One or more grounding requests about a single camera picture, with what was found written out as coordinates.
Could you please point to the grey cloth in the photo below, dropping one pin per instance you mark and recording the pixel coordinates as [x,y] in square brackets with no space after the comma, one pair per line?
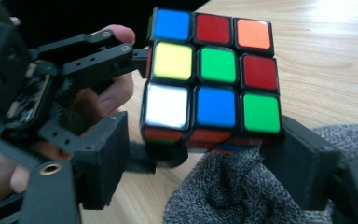
[236,186]

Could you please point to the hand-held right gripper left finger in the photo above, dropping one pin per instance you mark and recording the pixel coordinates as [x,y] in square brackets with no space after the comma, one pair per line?
[102,161]

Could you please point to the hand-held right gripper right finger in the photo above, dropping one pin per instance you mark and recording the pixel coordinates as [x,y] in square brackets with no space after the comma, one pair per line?
[307,168]

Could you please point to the multicoloured puzzle cube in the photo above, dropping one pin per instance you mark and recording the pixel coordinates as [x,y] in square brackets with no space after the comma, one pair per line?
[211,71]

